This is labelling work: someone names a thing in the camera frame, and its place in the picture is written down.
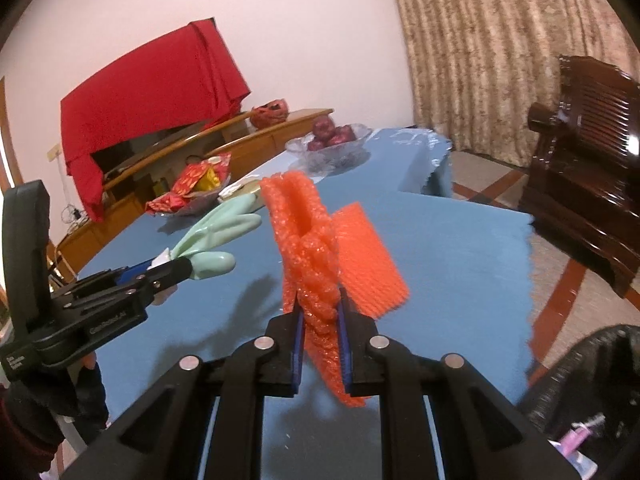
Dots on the orange twisted foam net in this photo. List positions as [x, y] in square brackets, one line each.
[303, 231]

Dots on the glass fruit bowl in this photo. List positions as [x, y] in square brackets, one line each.
[333, 159]

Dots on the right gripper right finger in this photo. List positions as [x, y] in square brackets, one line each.
[440, 419]

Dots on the blue table cloth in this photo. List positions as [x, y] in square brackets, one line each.
[467, 267]

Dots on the gloved left hand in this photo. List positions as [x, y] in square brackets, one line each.
[30, 435]

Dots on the wooden tv cabinet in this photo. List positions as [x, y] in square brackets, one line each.
[158, 167]

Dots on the orange foam net sleeve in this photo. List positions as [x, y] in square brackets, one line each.
[368, 272]

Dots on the red apples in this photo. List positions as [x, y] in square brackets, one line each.
[326, 134]

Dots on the dark wooden armchair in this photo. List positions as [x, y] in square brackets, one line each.
[583, 179]

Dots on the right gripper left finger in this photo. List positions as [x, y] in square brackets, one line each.
[202, 419]

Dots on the red cloth cover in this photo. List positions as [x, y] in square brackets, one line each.
[180, 78]

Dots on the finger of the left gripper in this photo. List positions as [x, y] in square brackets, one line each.
[145, 282]
[130, 272]

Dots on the black trash bag bin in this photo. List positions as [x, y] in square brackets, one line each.
[600, 374]

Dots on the beige patterned curtain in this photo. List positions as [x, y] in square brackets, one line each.
[476, 66]

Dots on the red snack bag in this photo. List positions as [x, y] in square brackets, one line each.
[197, 186]

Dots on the green rubber glove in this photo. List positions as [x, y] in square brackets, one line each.
[228, 221]

